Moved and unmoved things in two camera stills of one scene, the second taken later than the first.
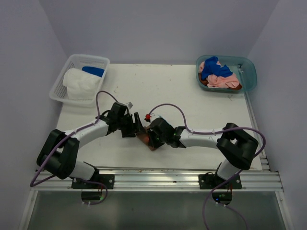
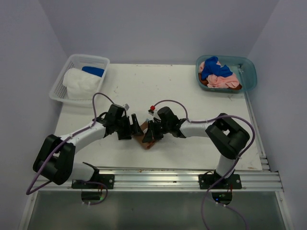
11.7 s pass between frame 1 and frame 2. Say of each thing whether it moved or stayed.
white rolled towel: stayed
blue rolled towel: stayed
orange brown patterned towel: moved
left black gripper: stayed
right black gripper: moved
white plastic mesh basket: stayed
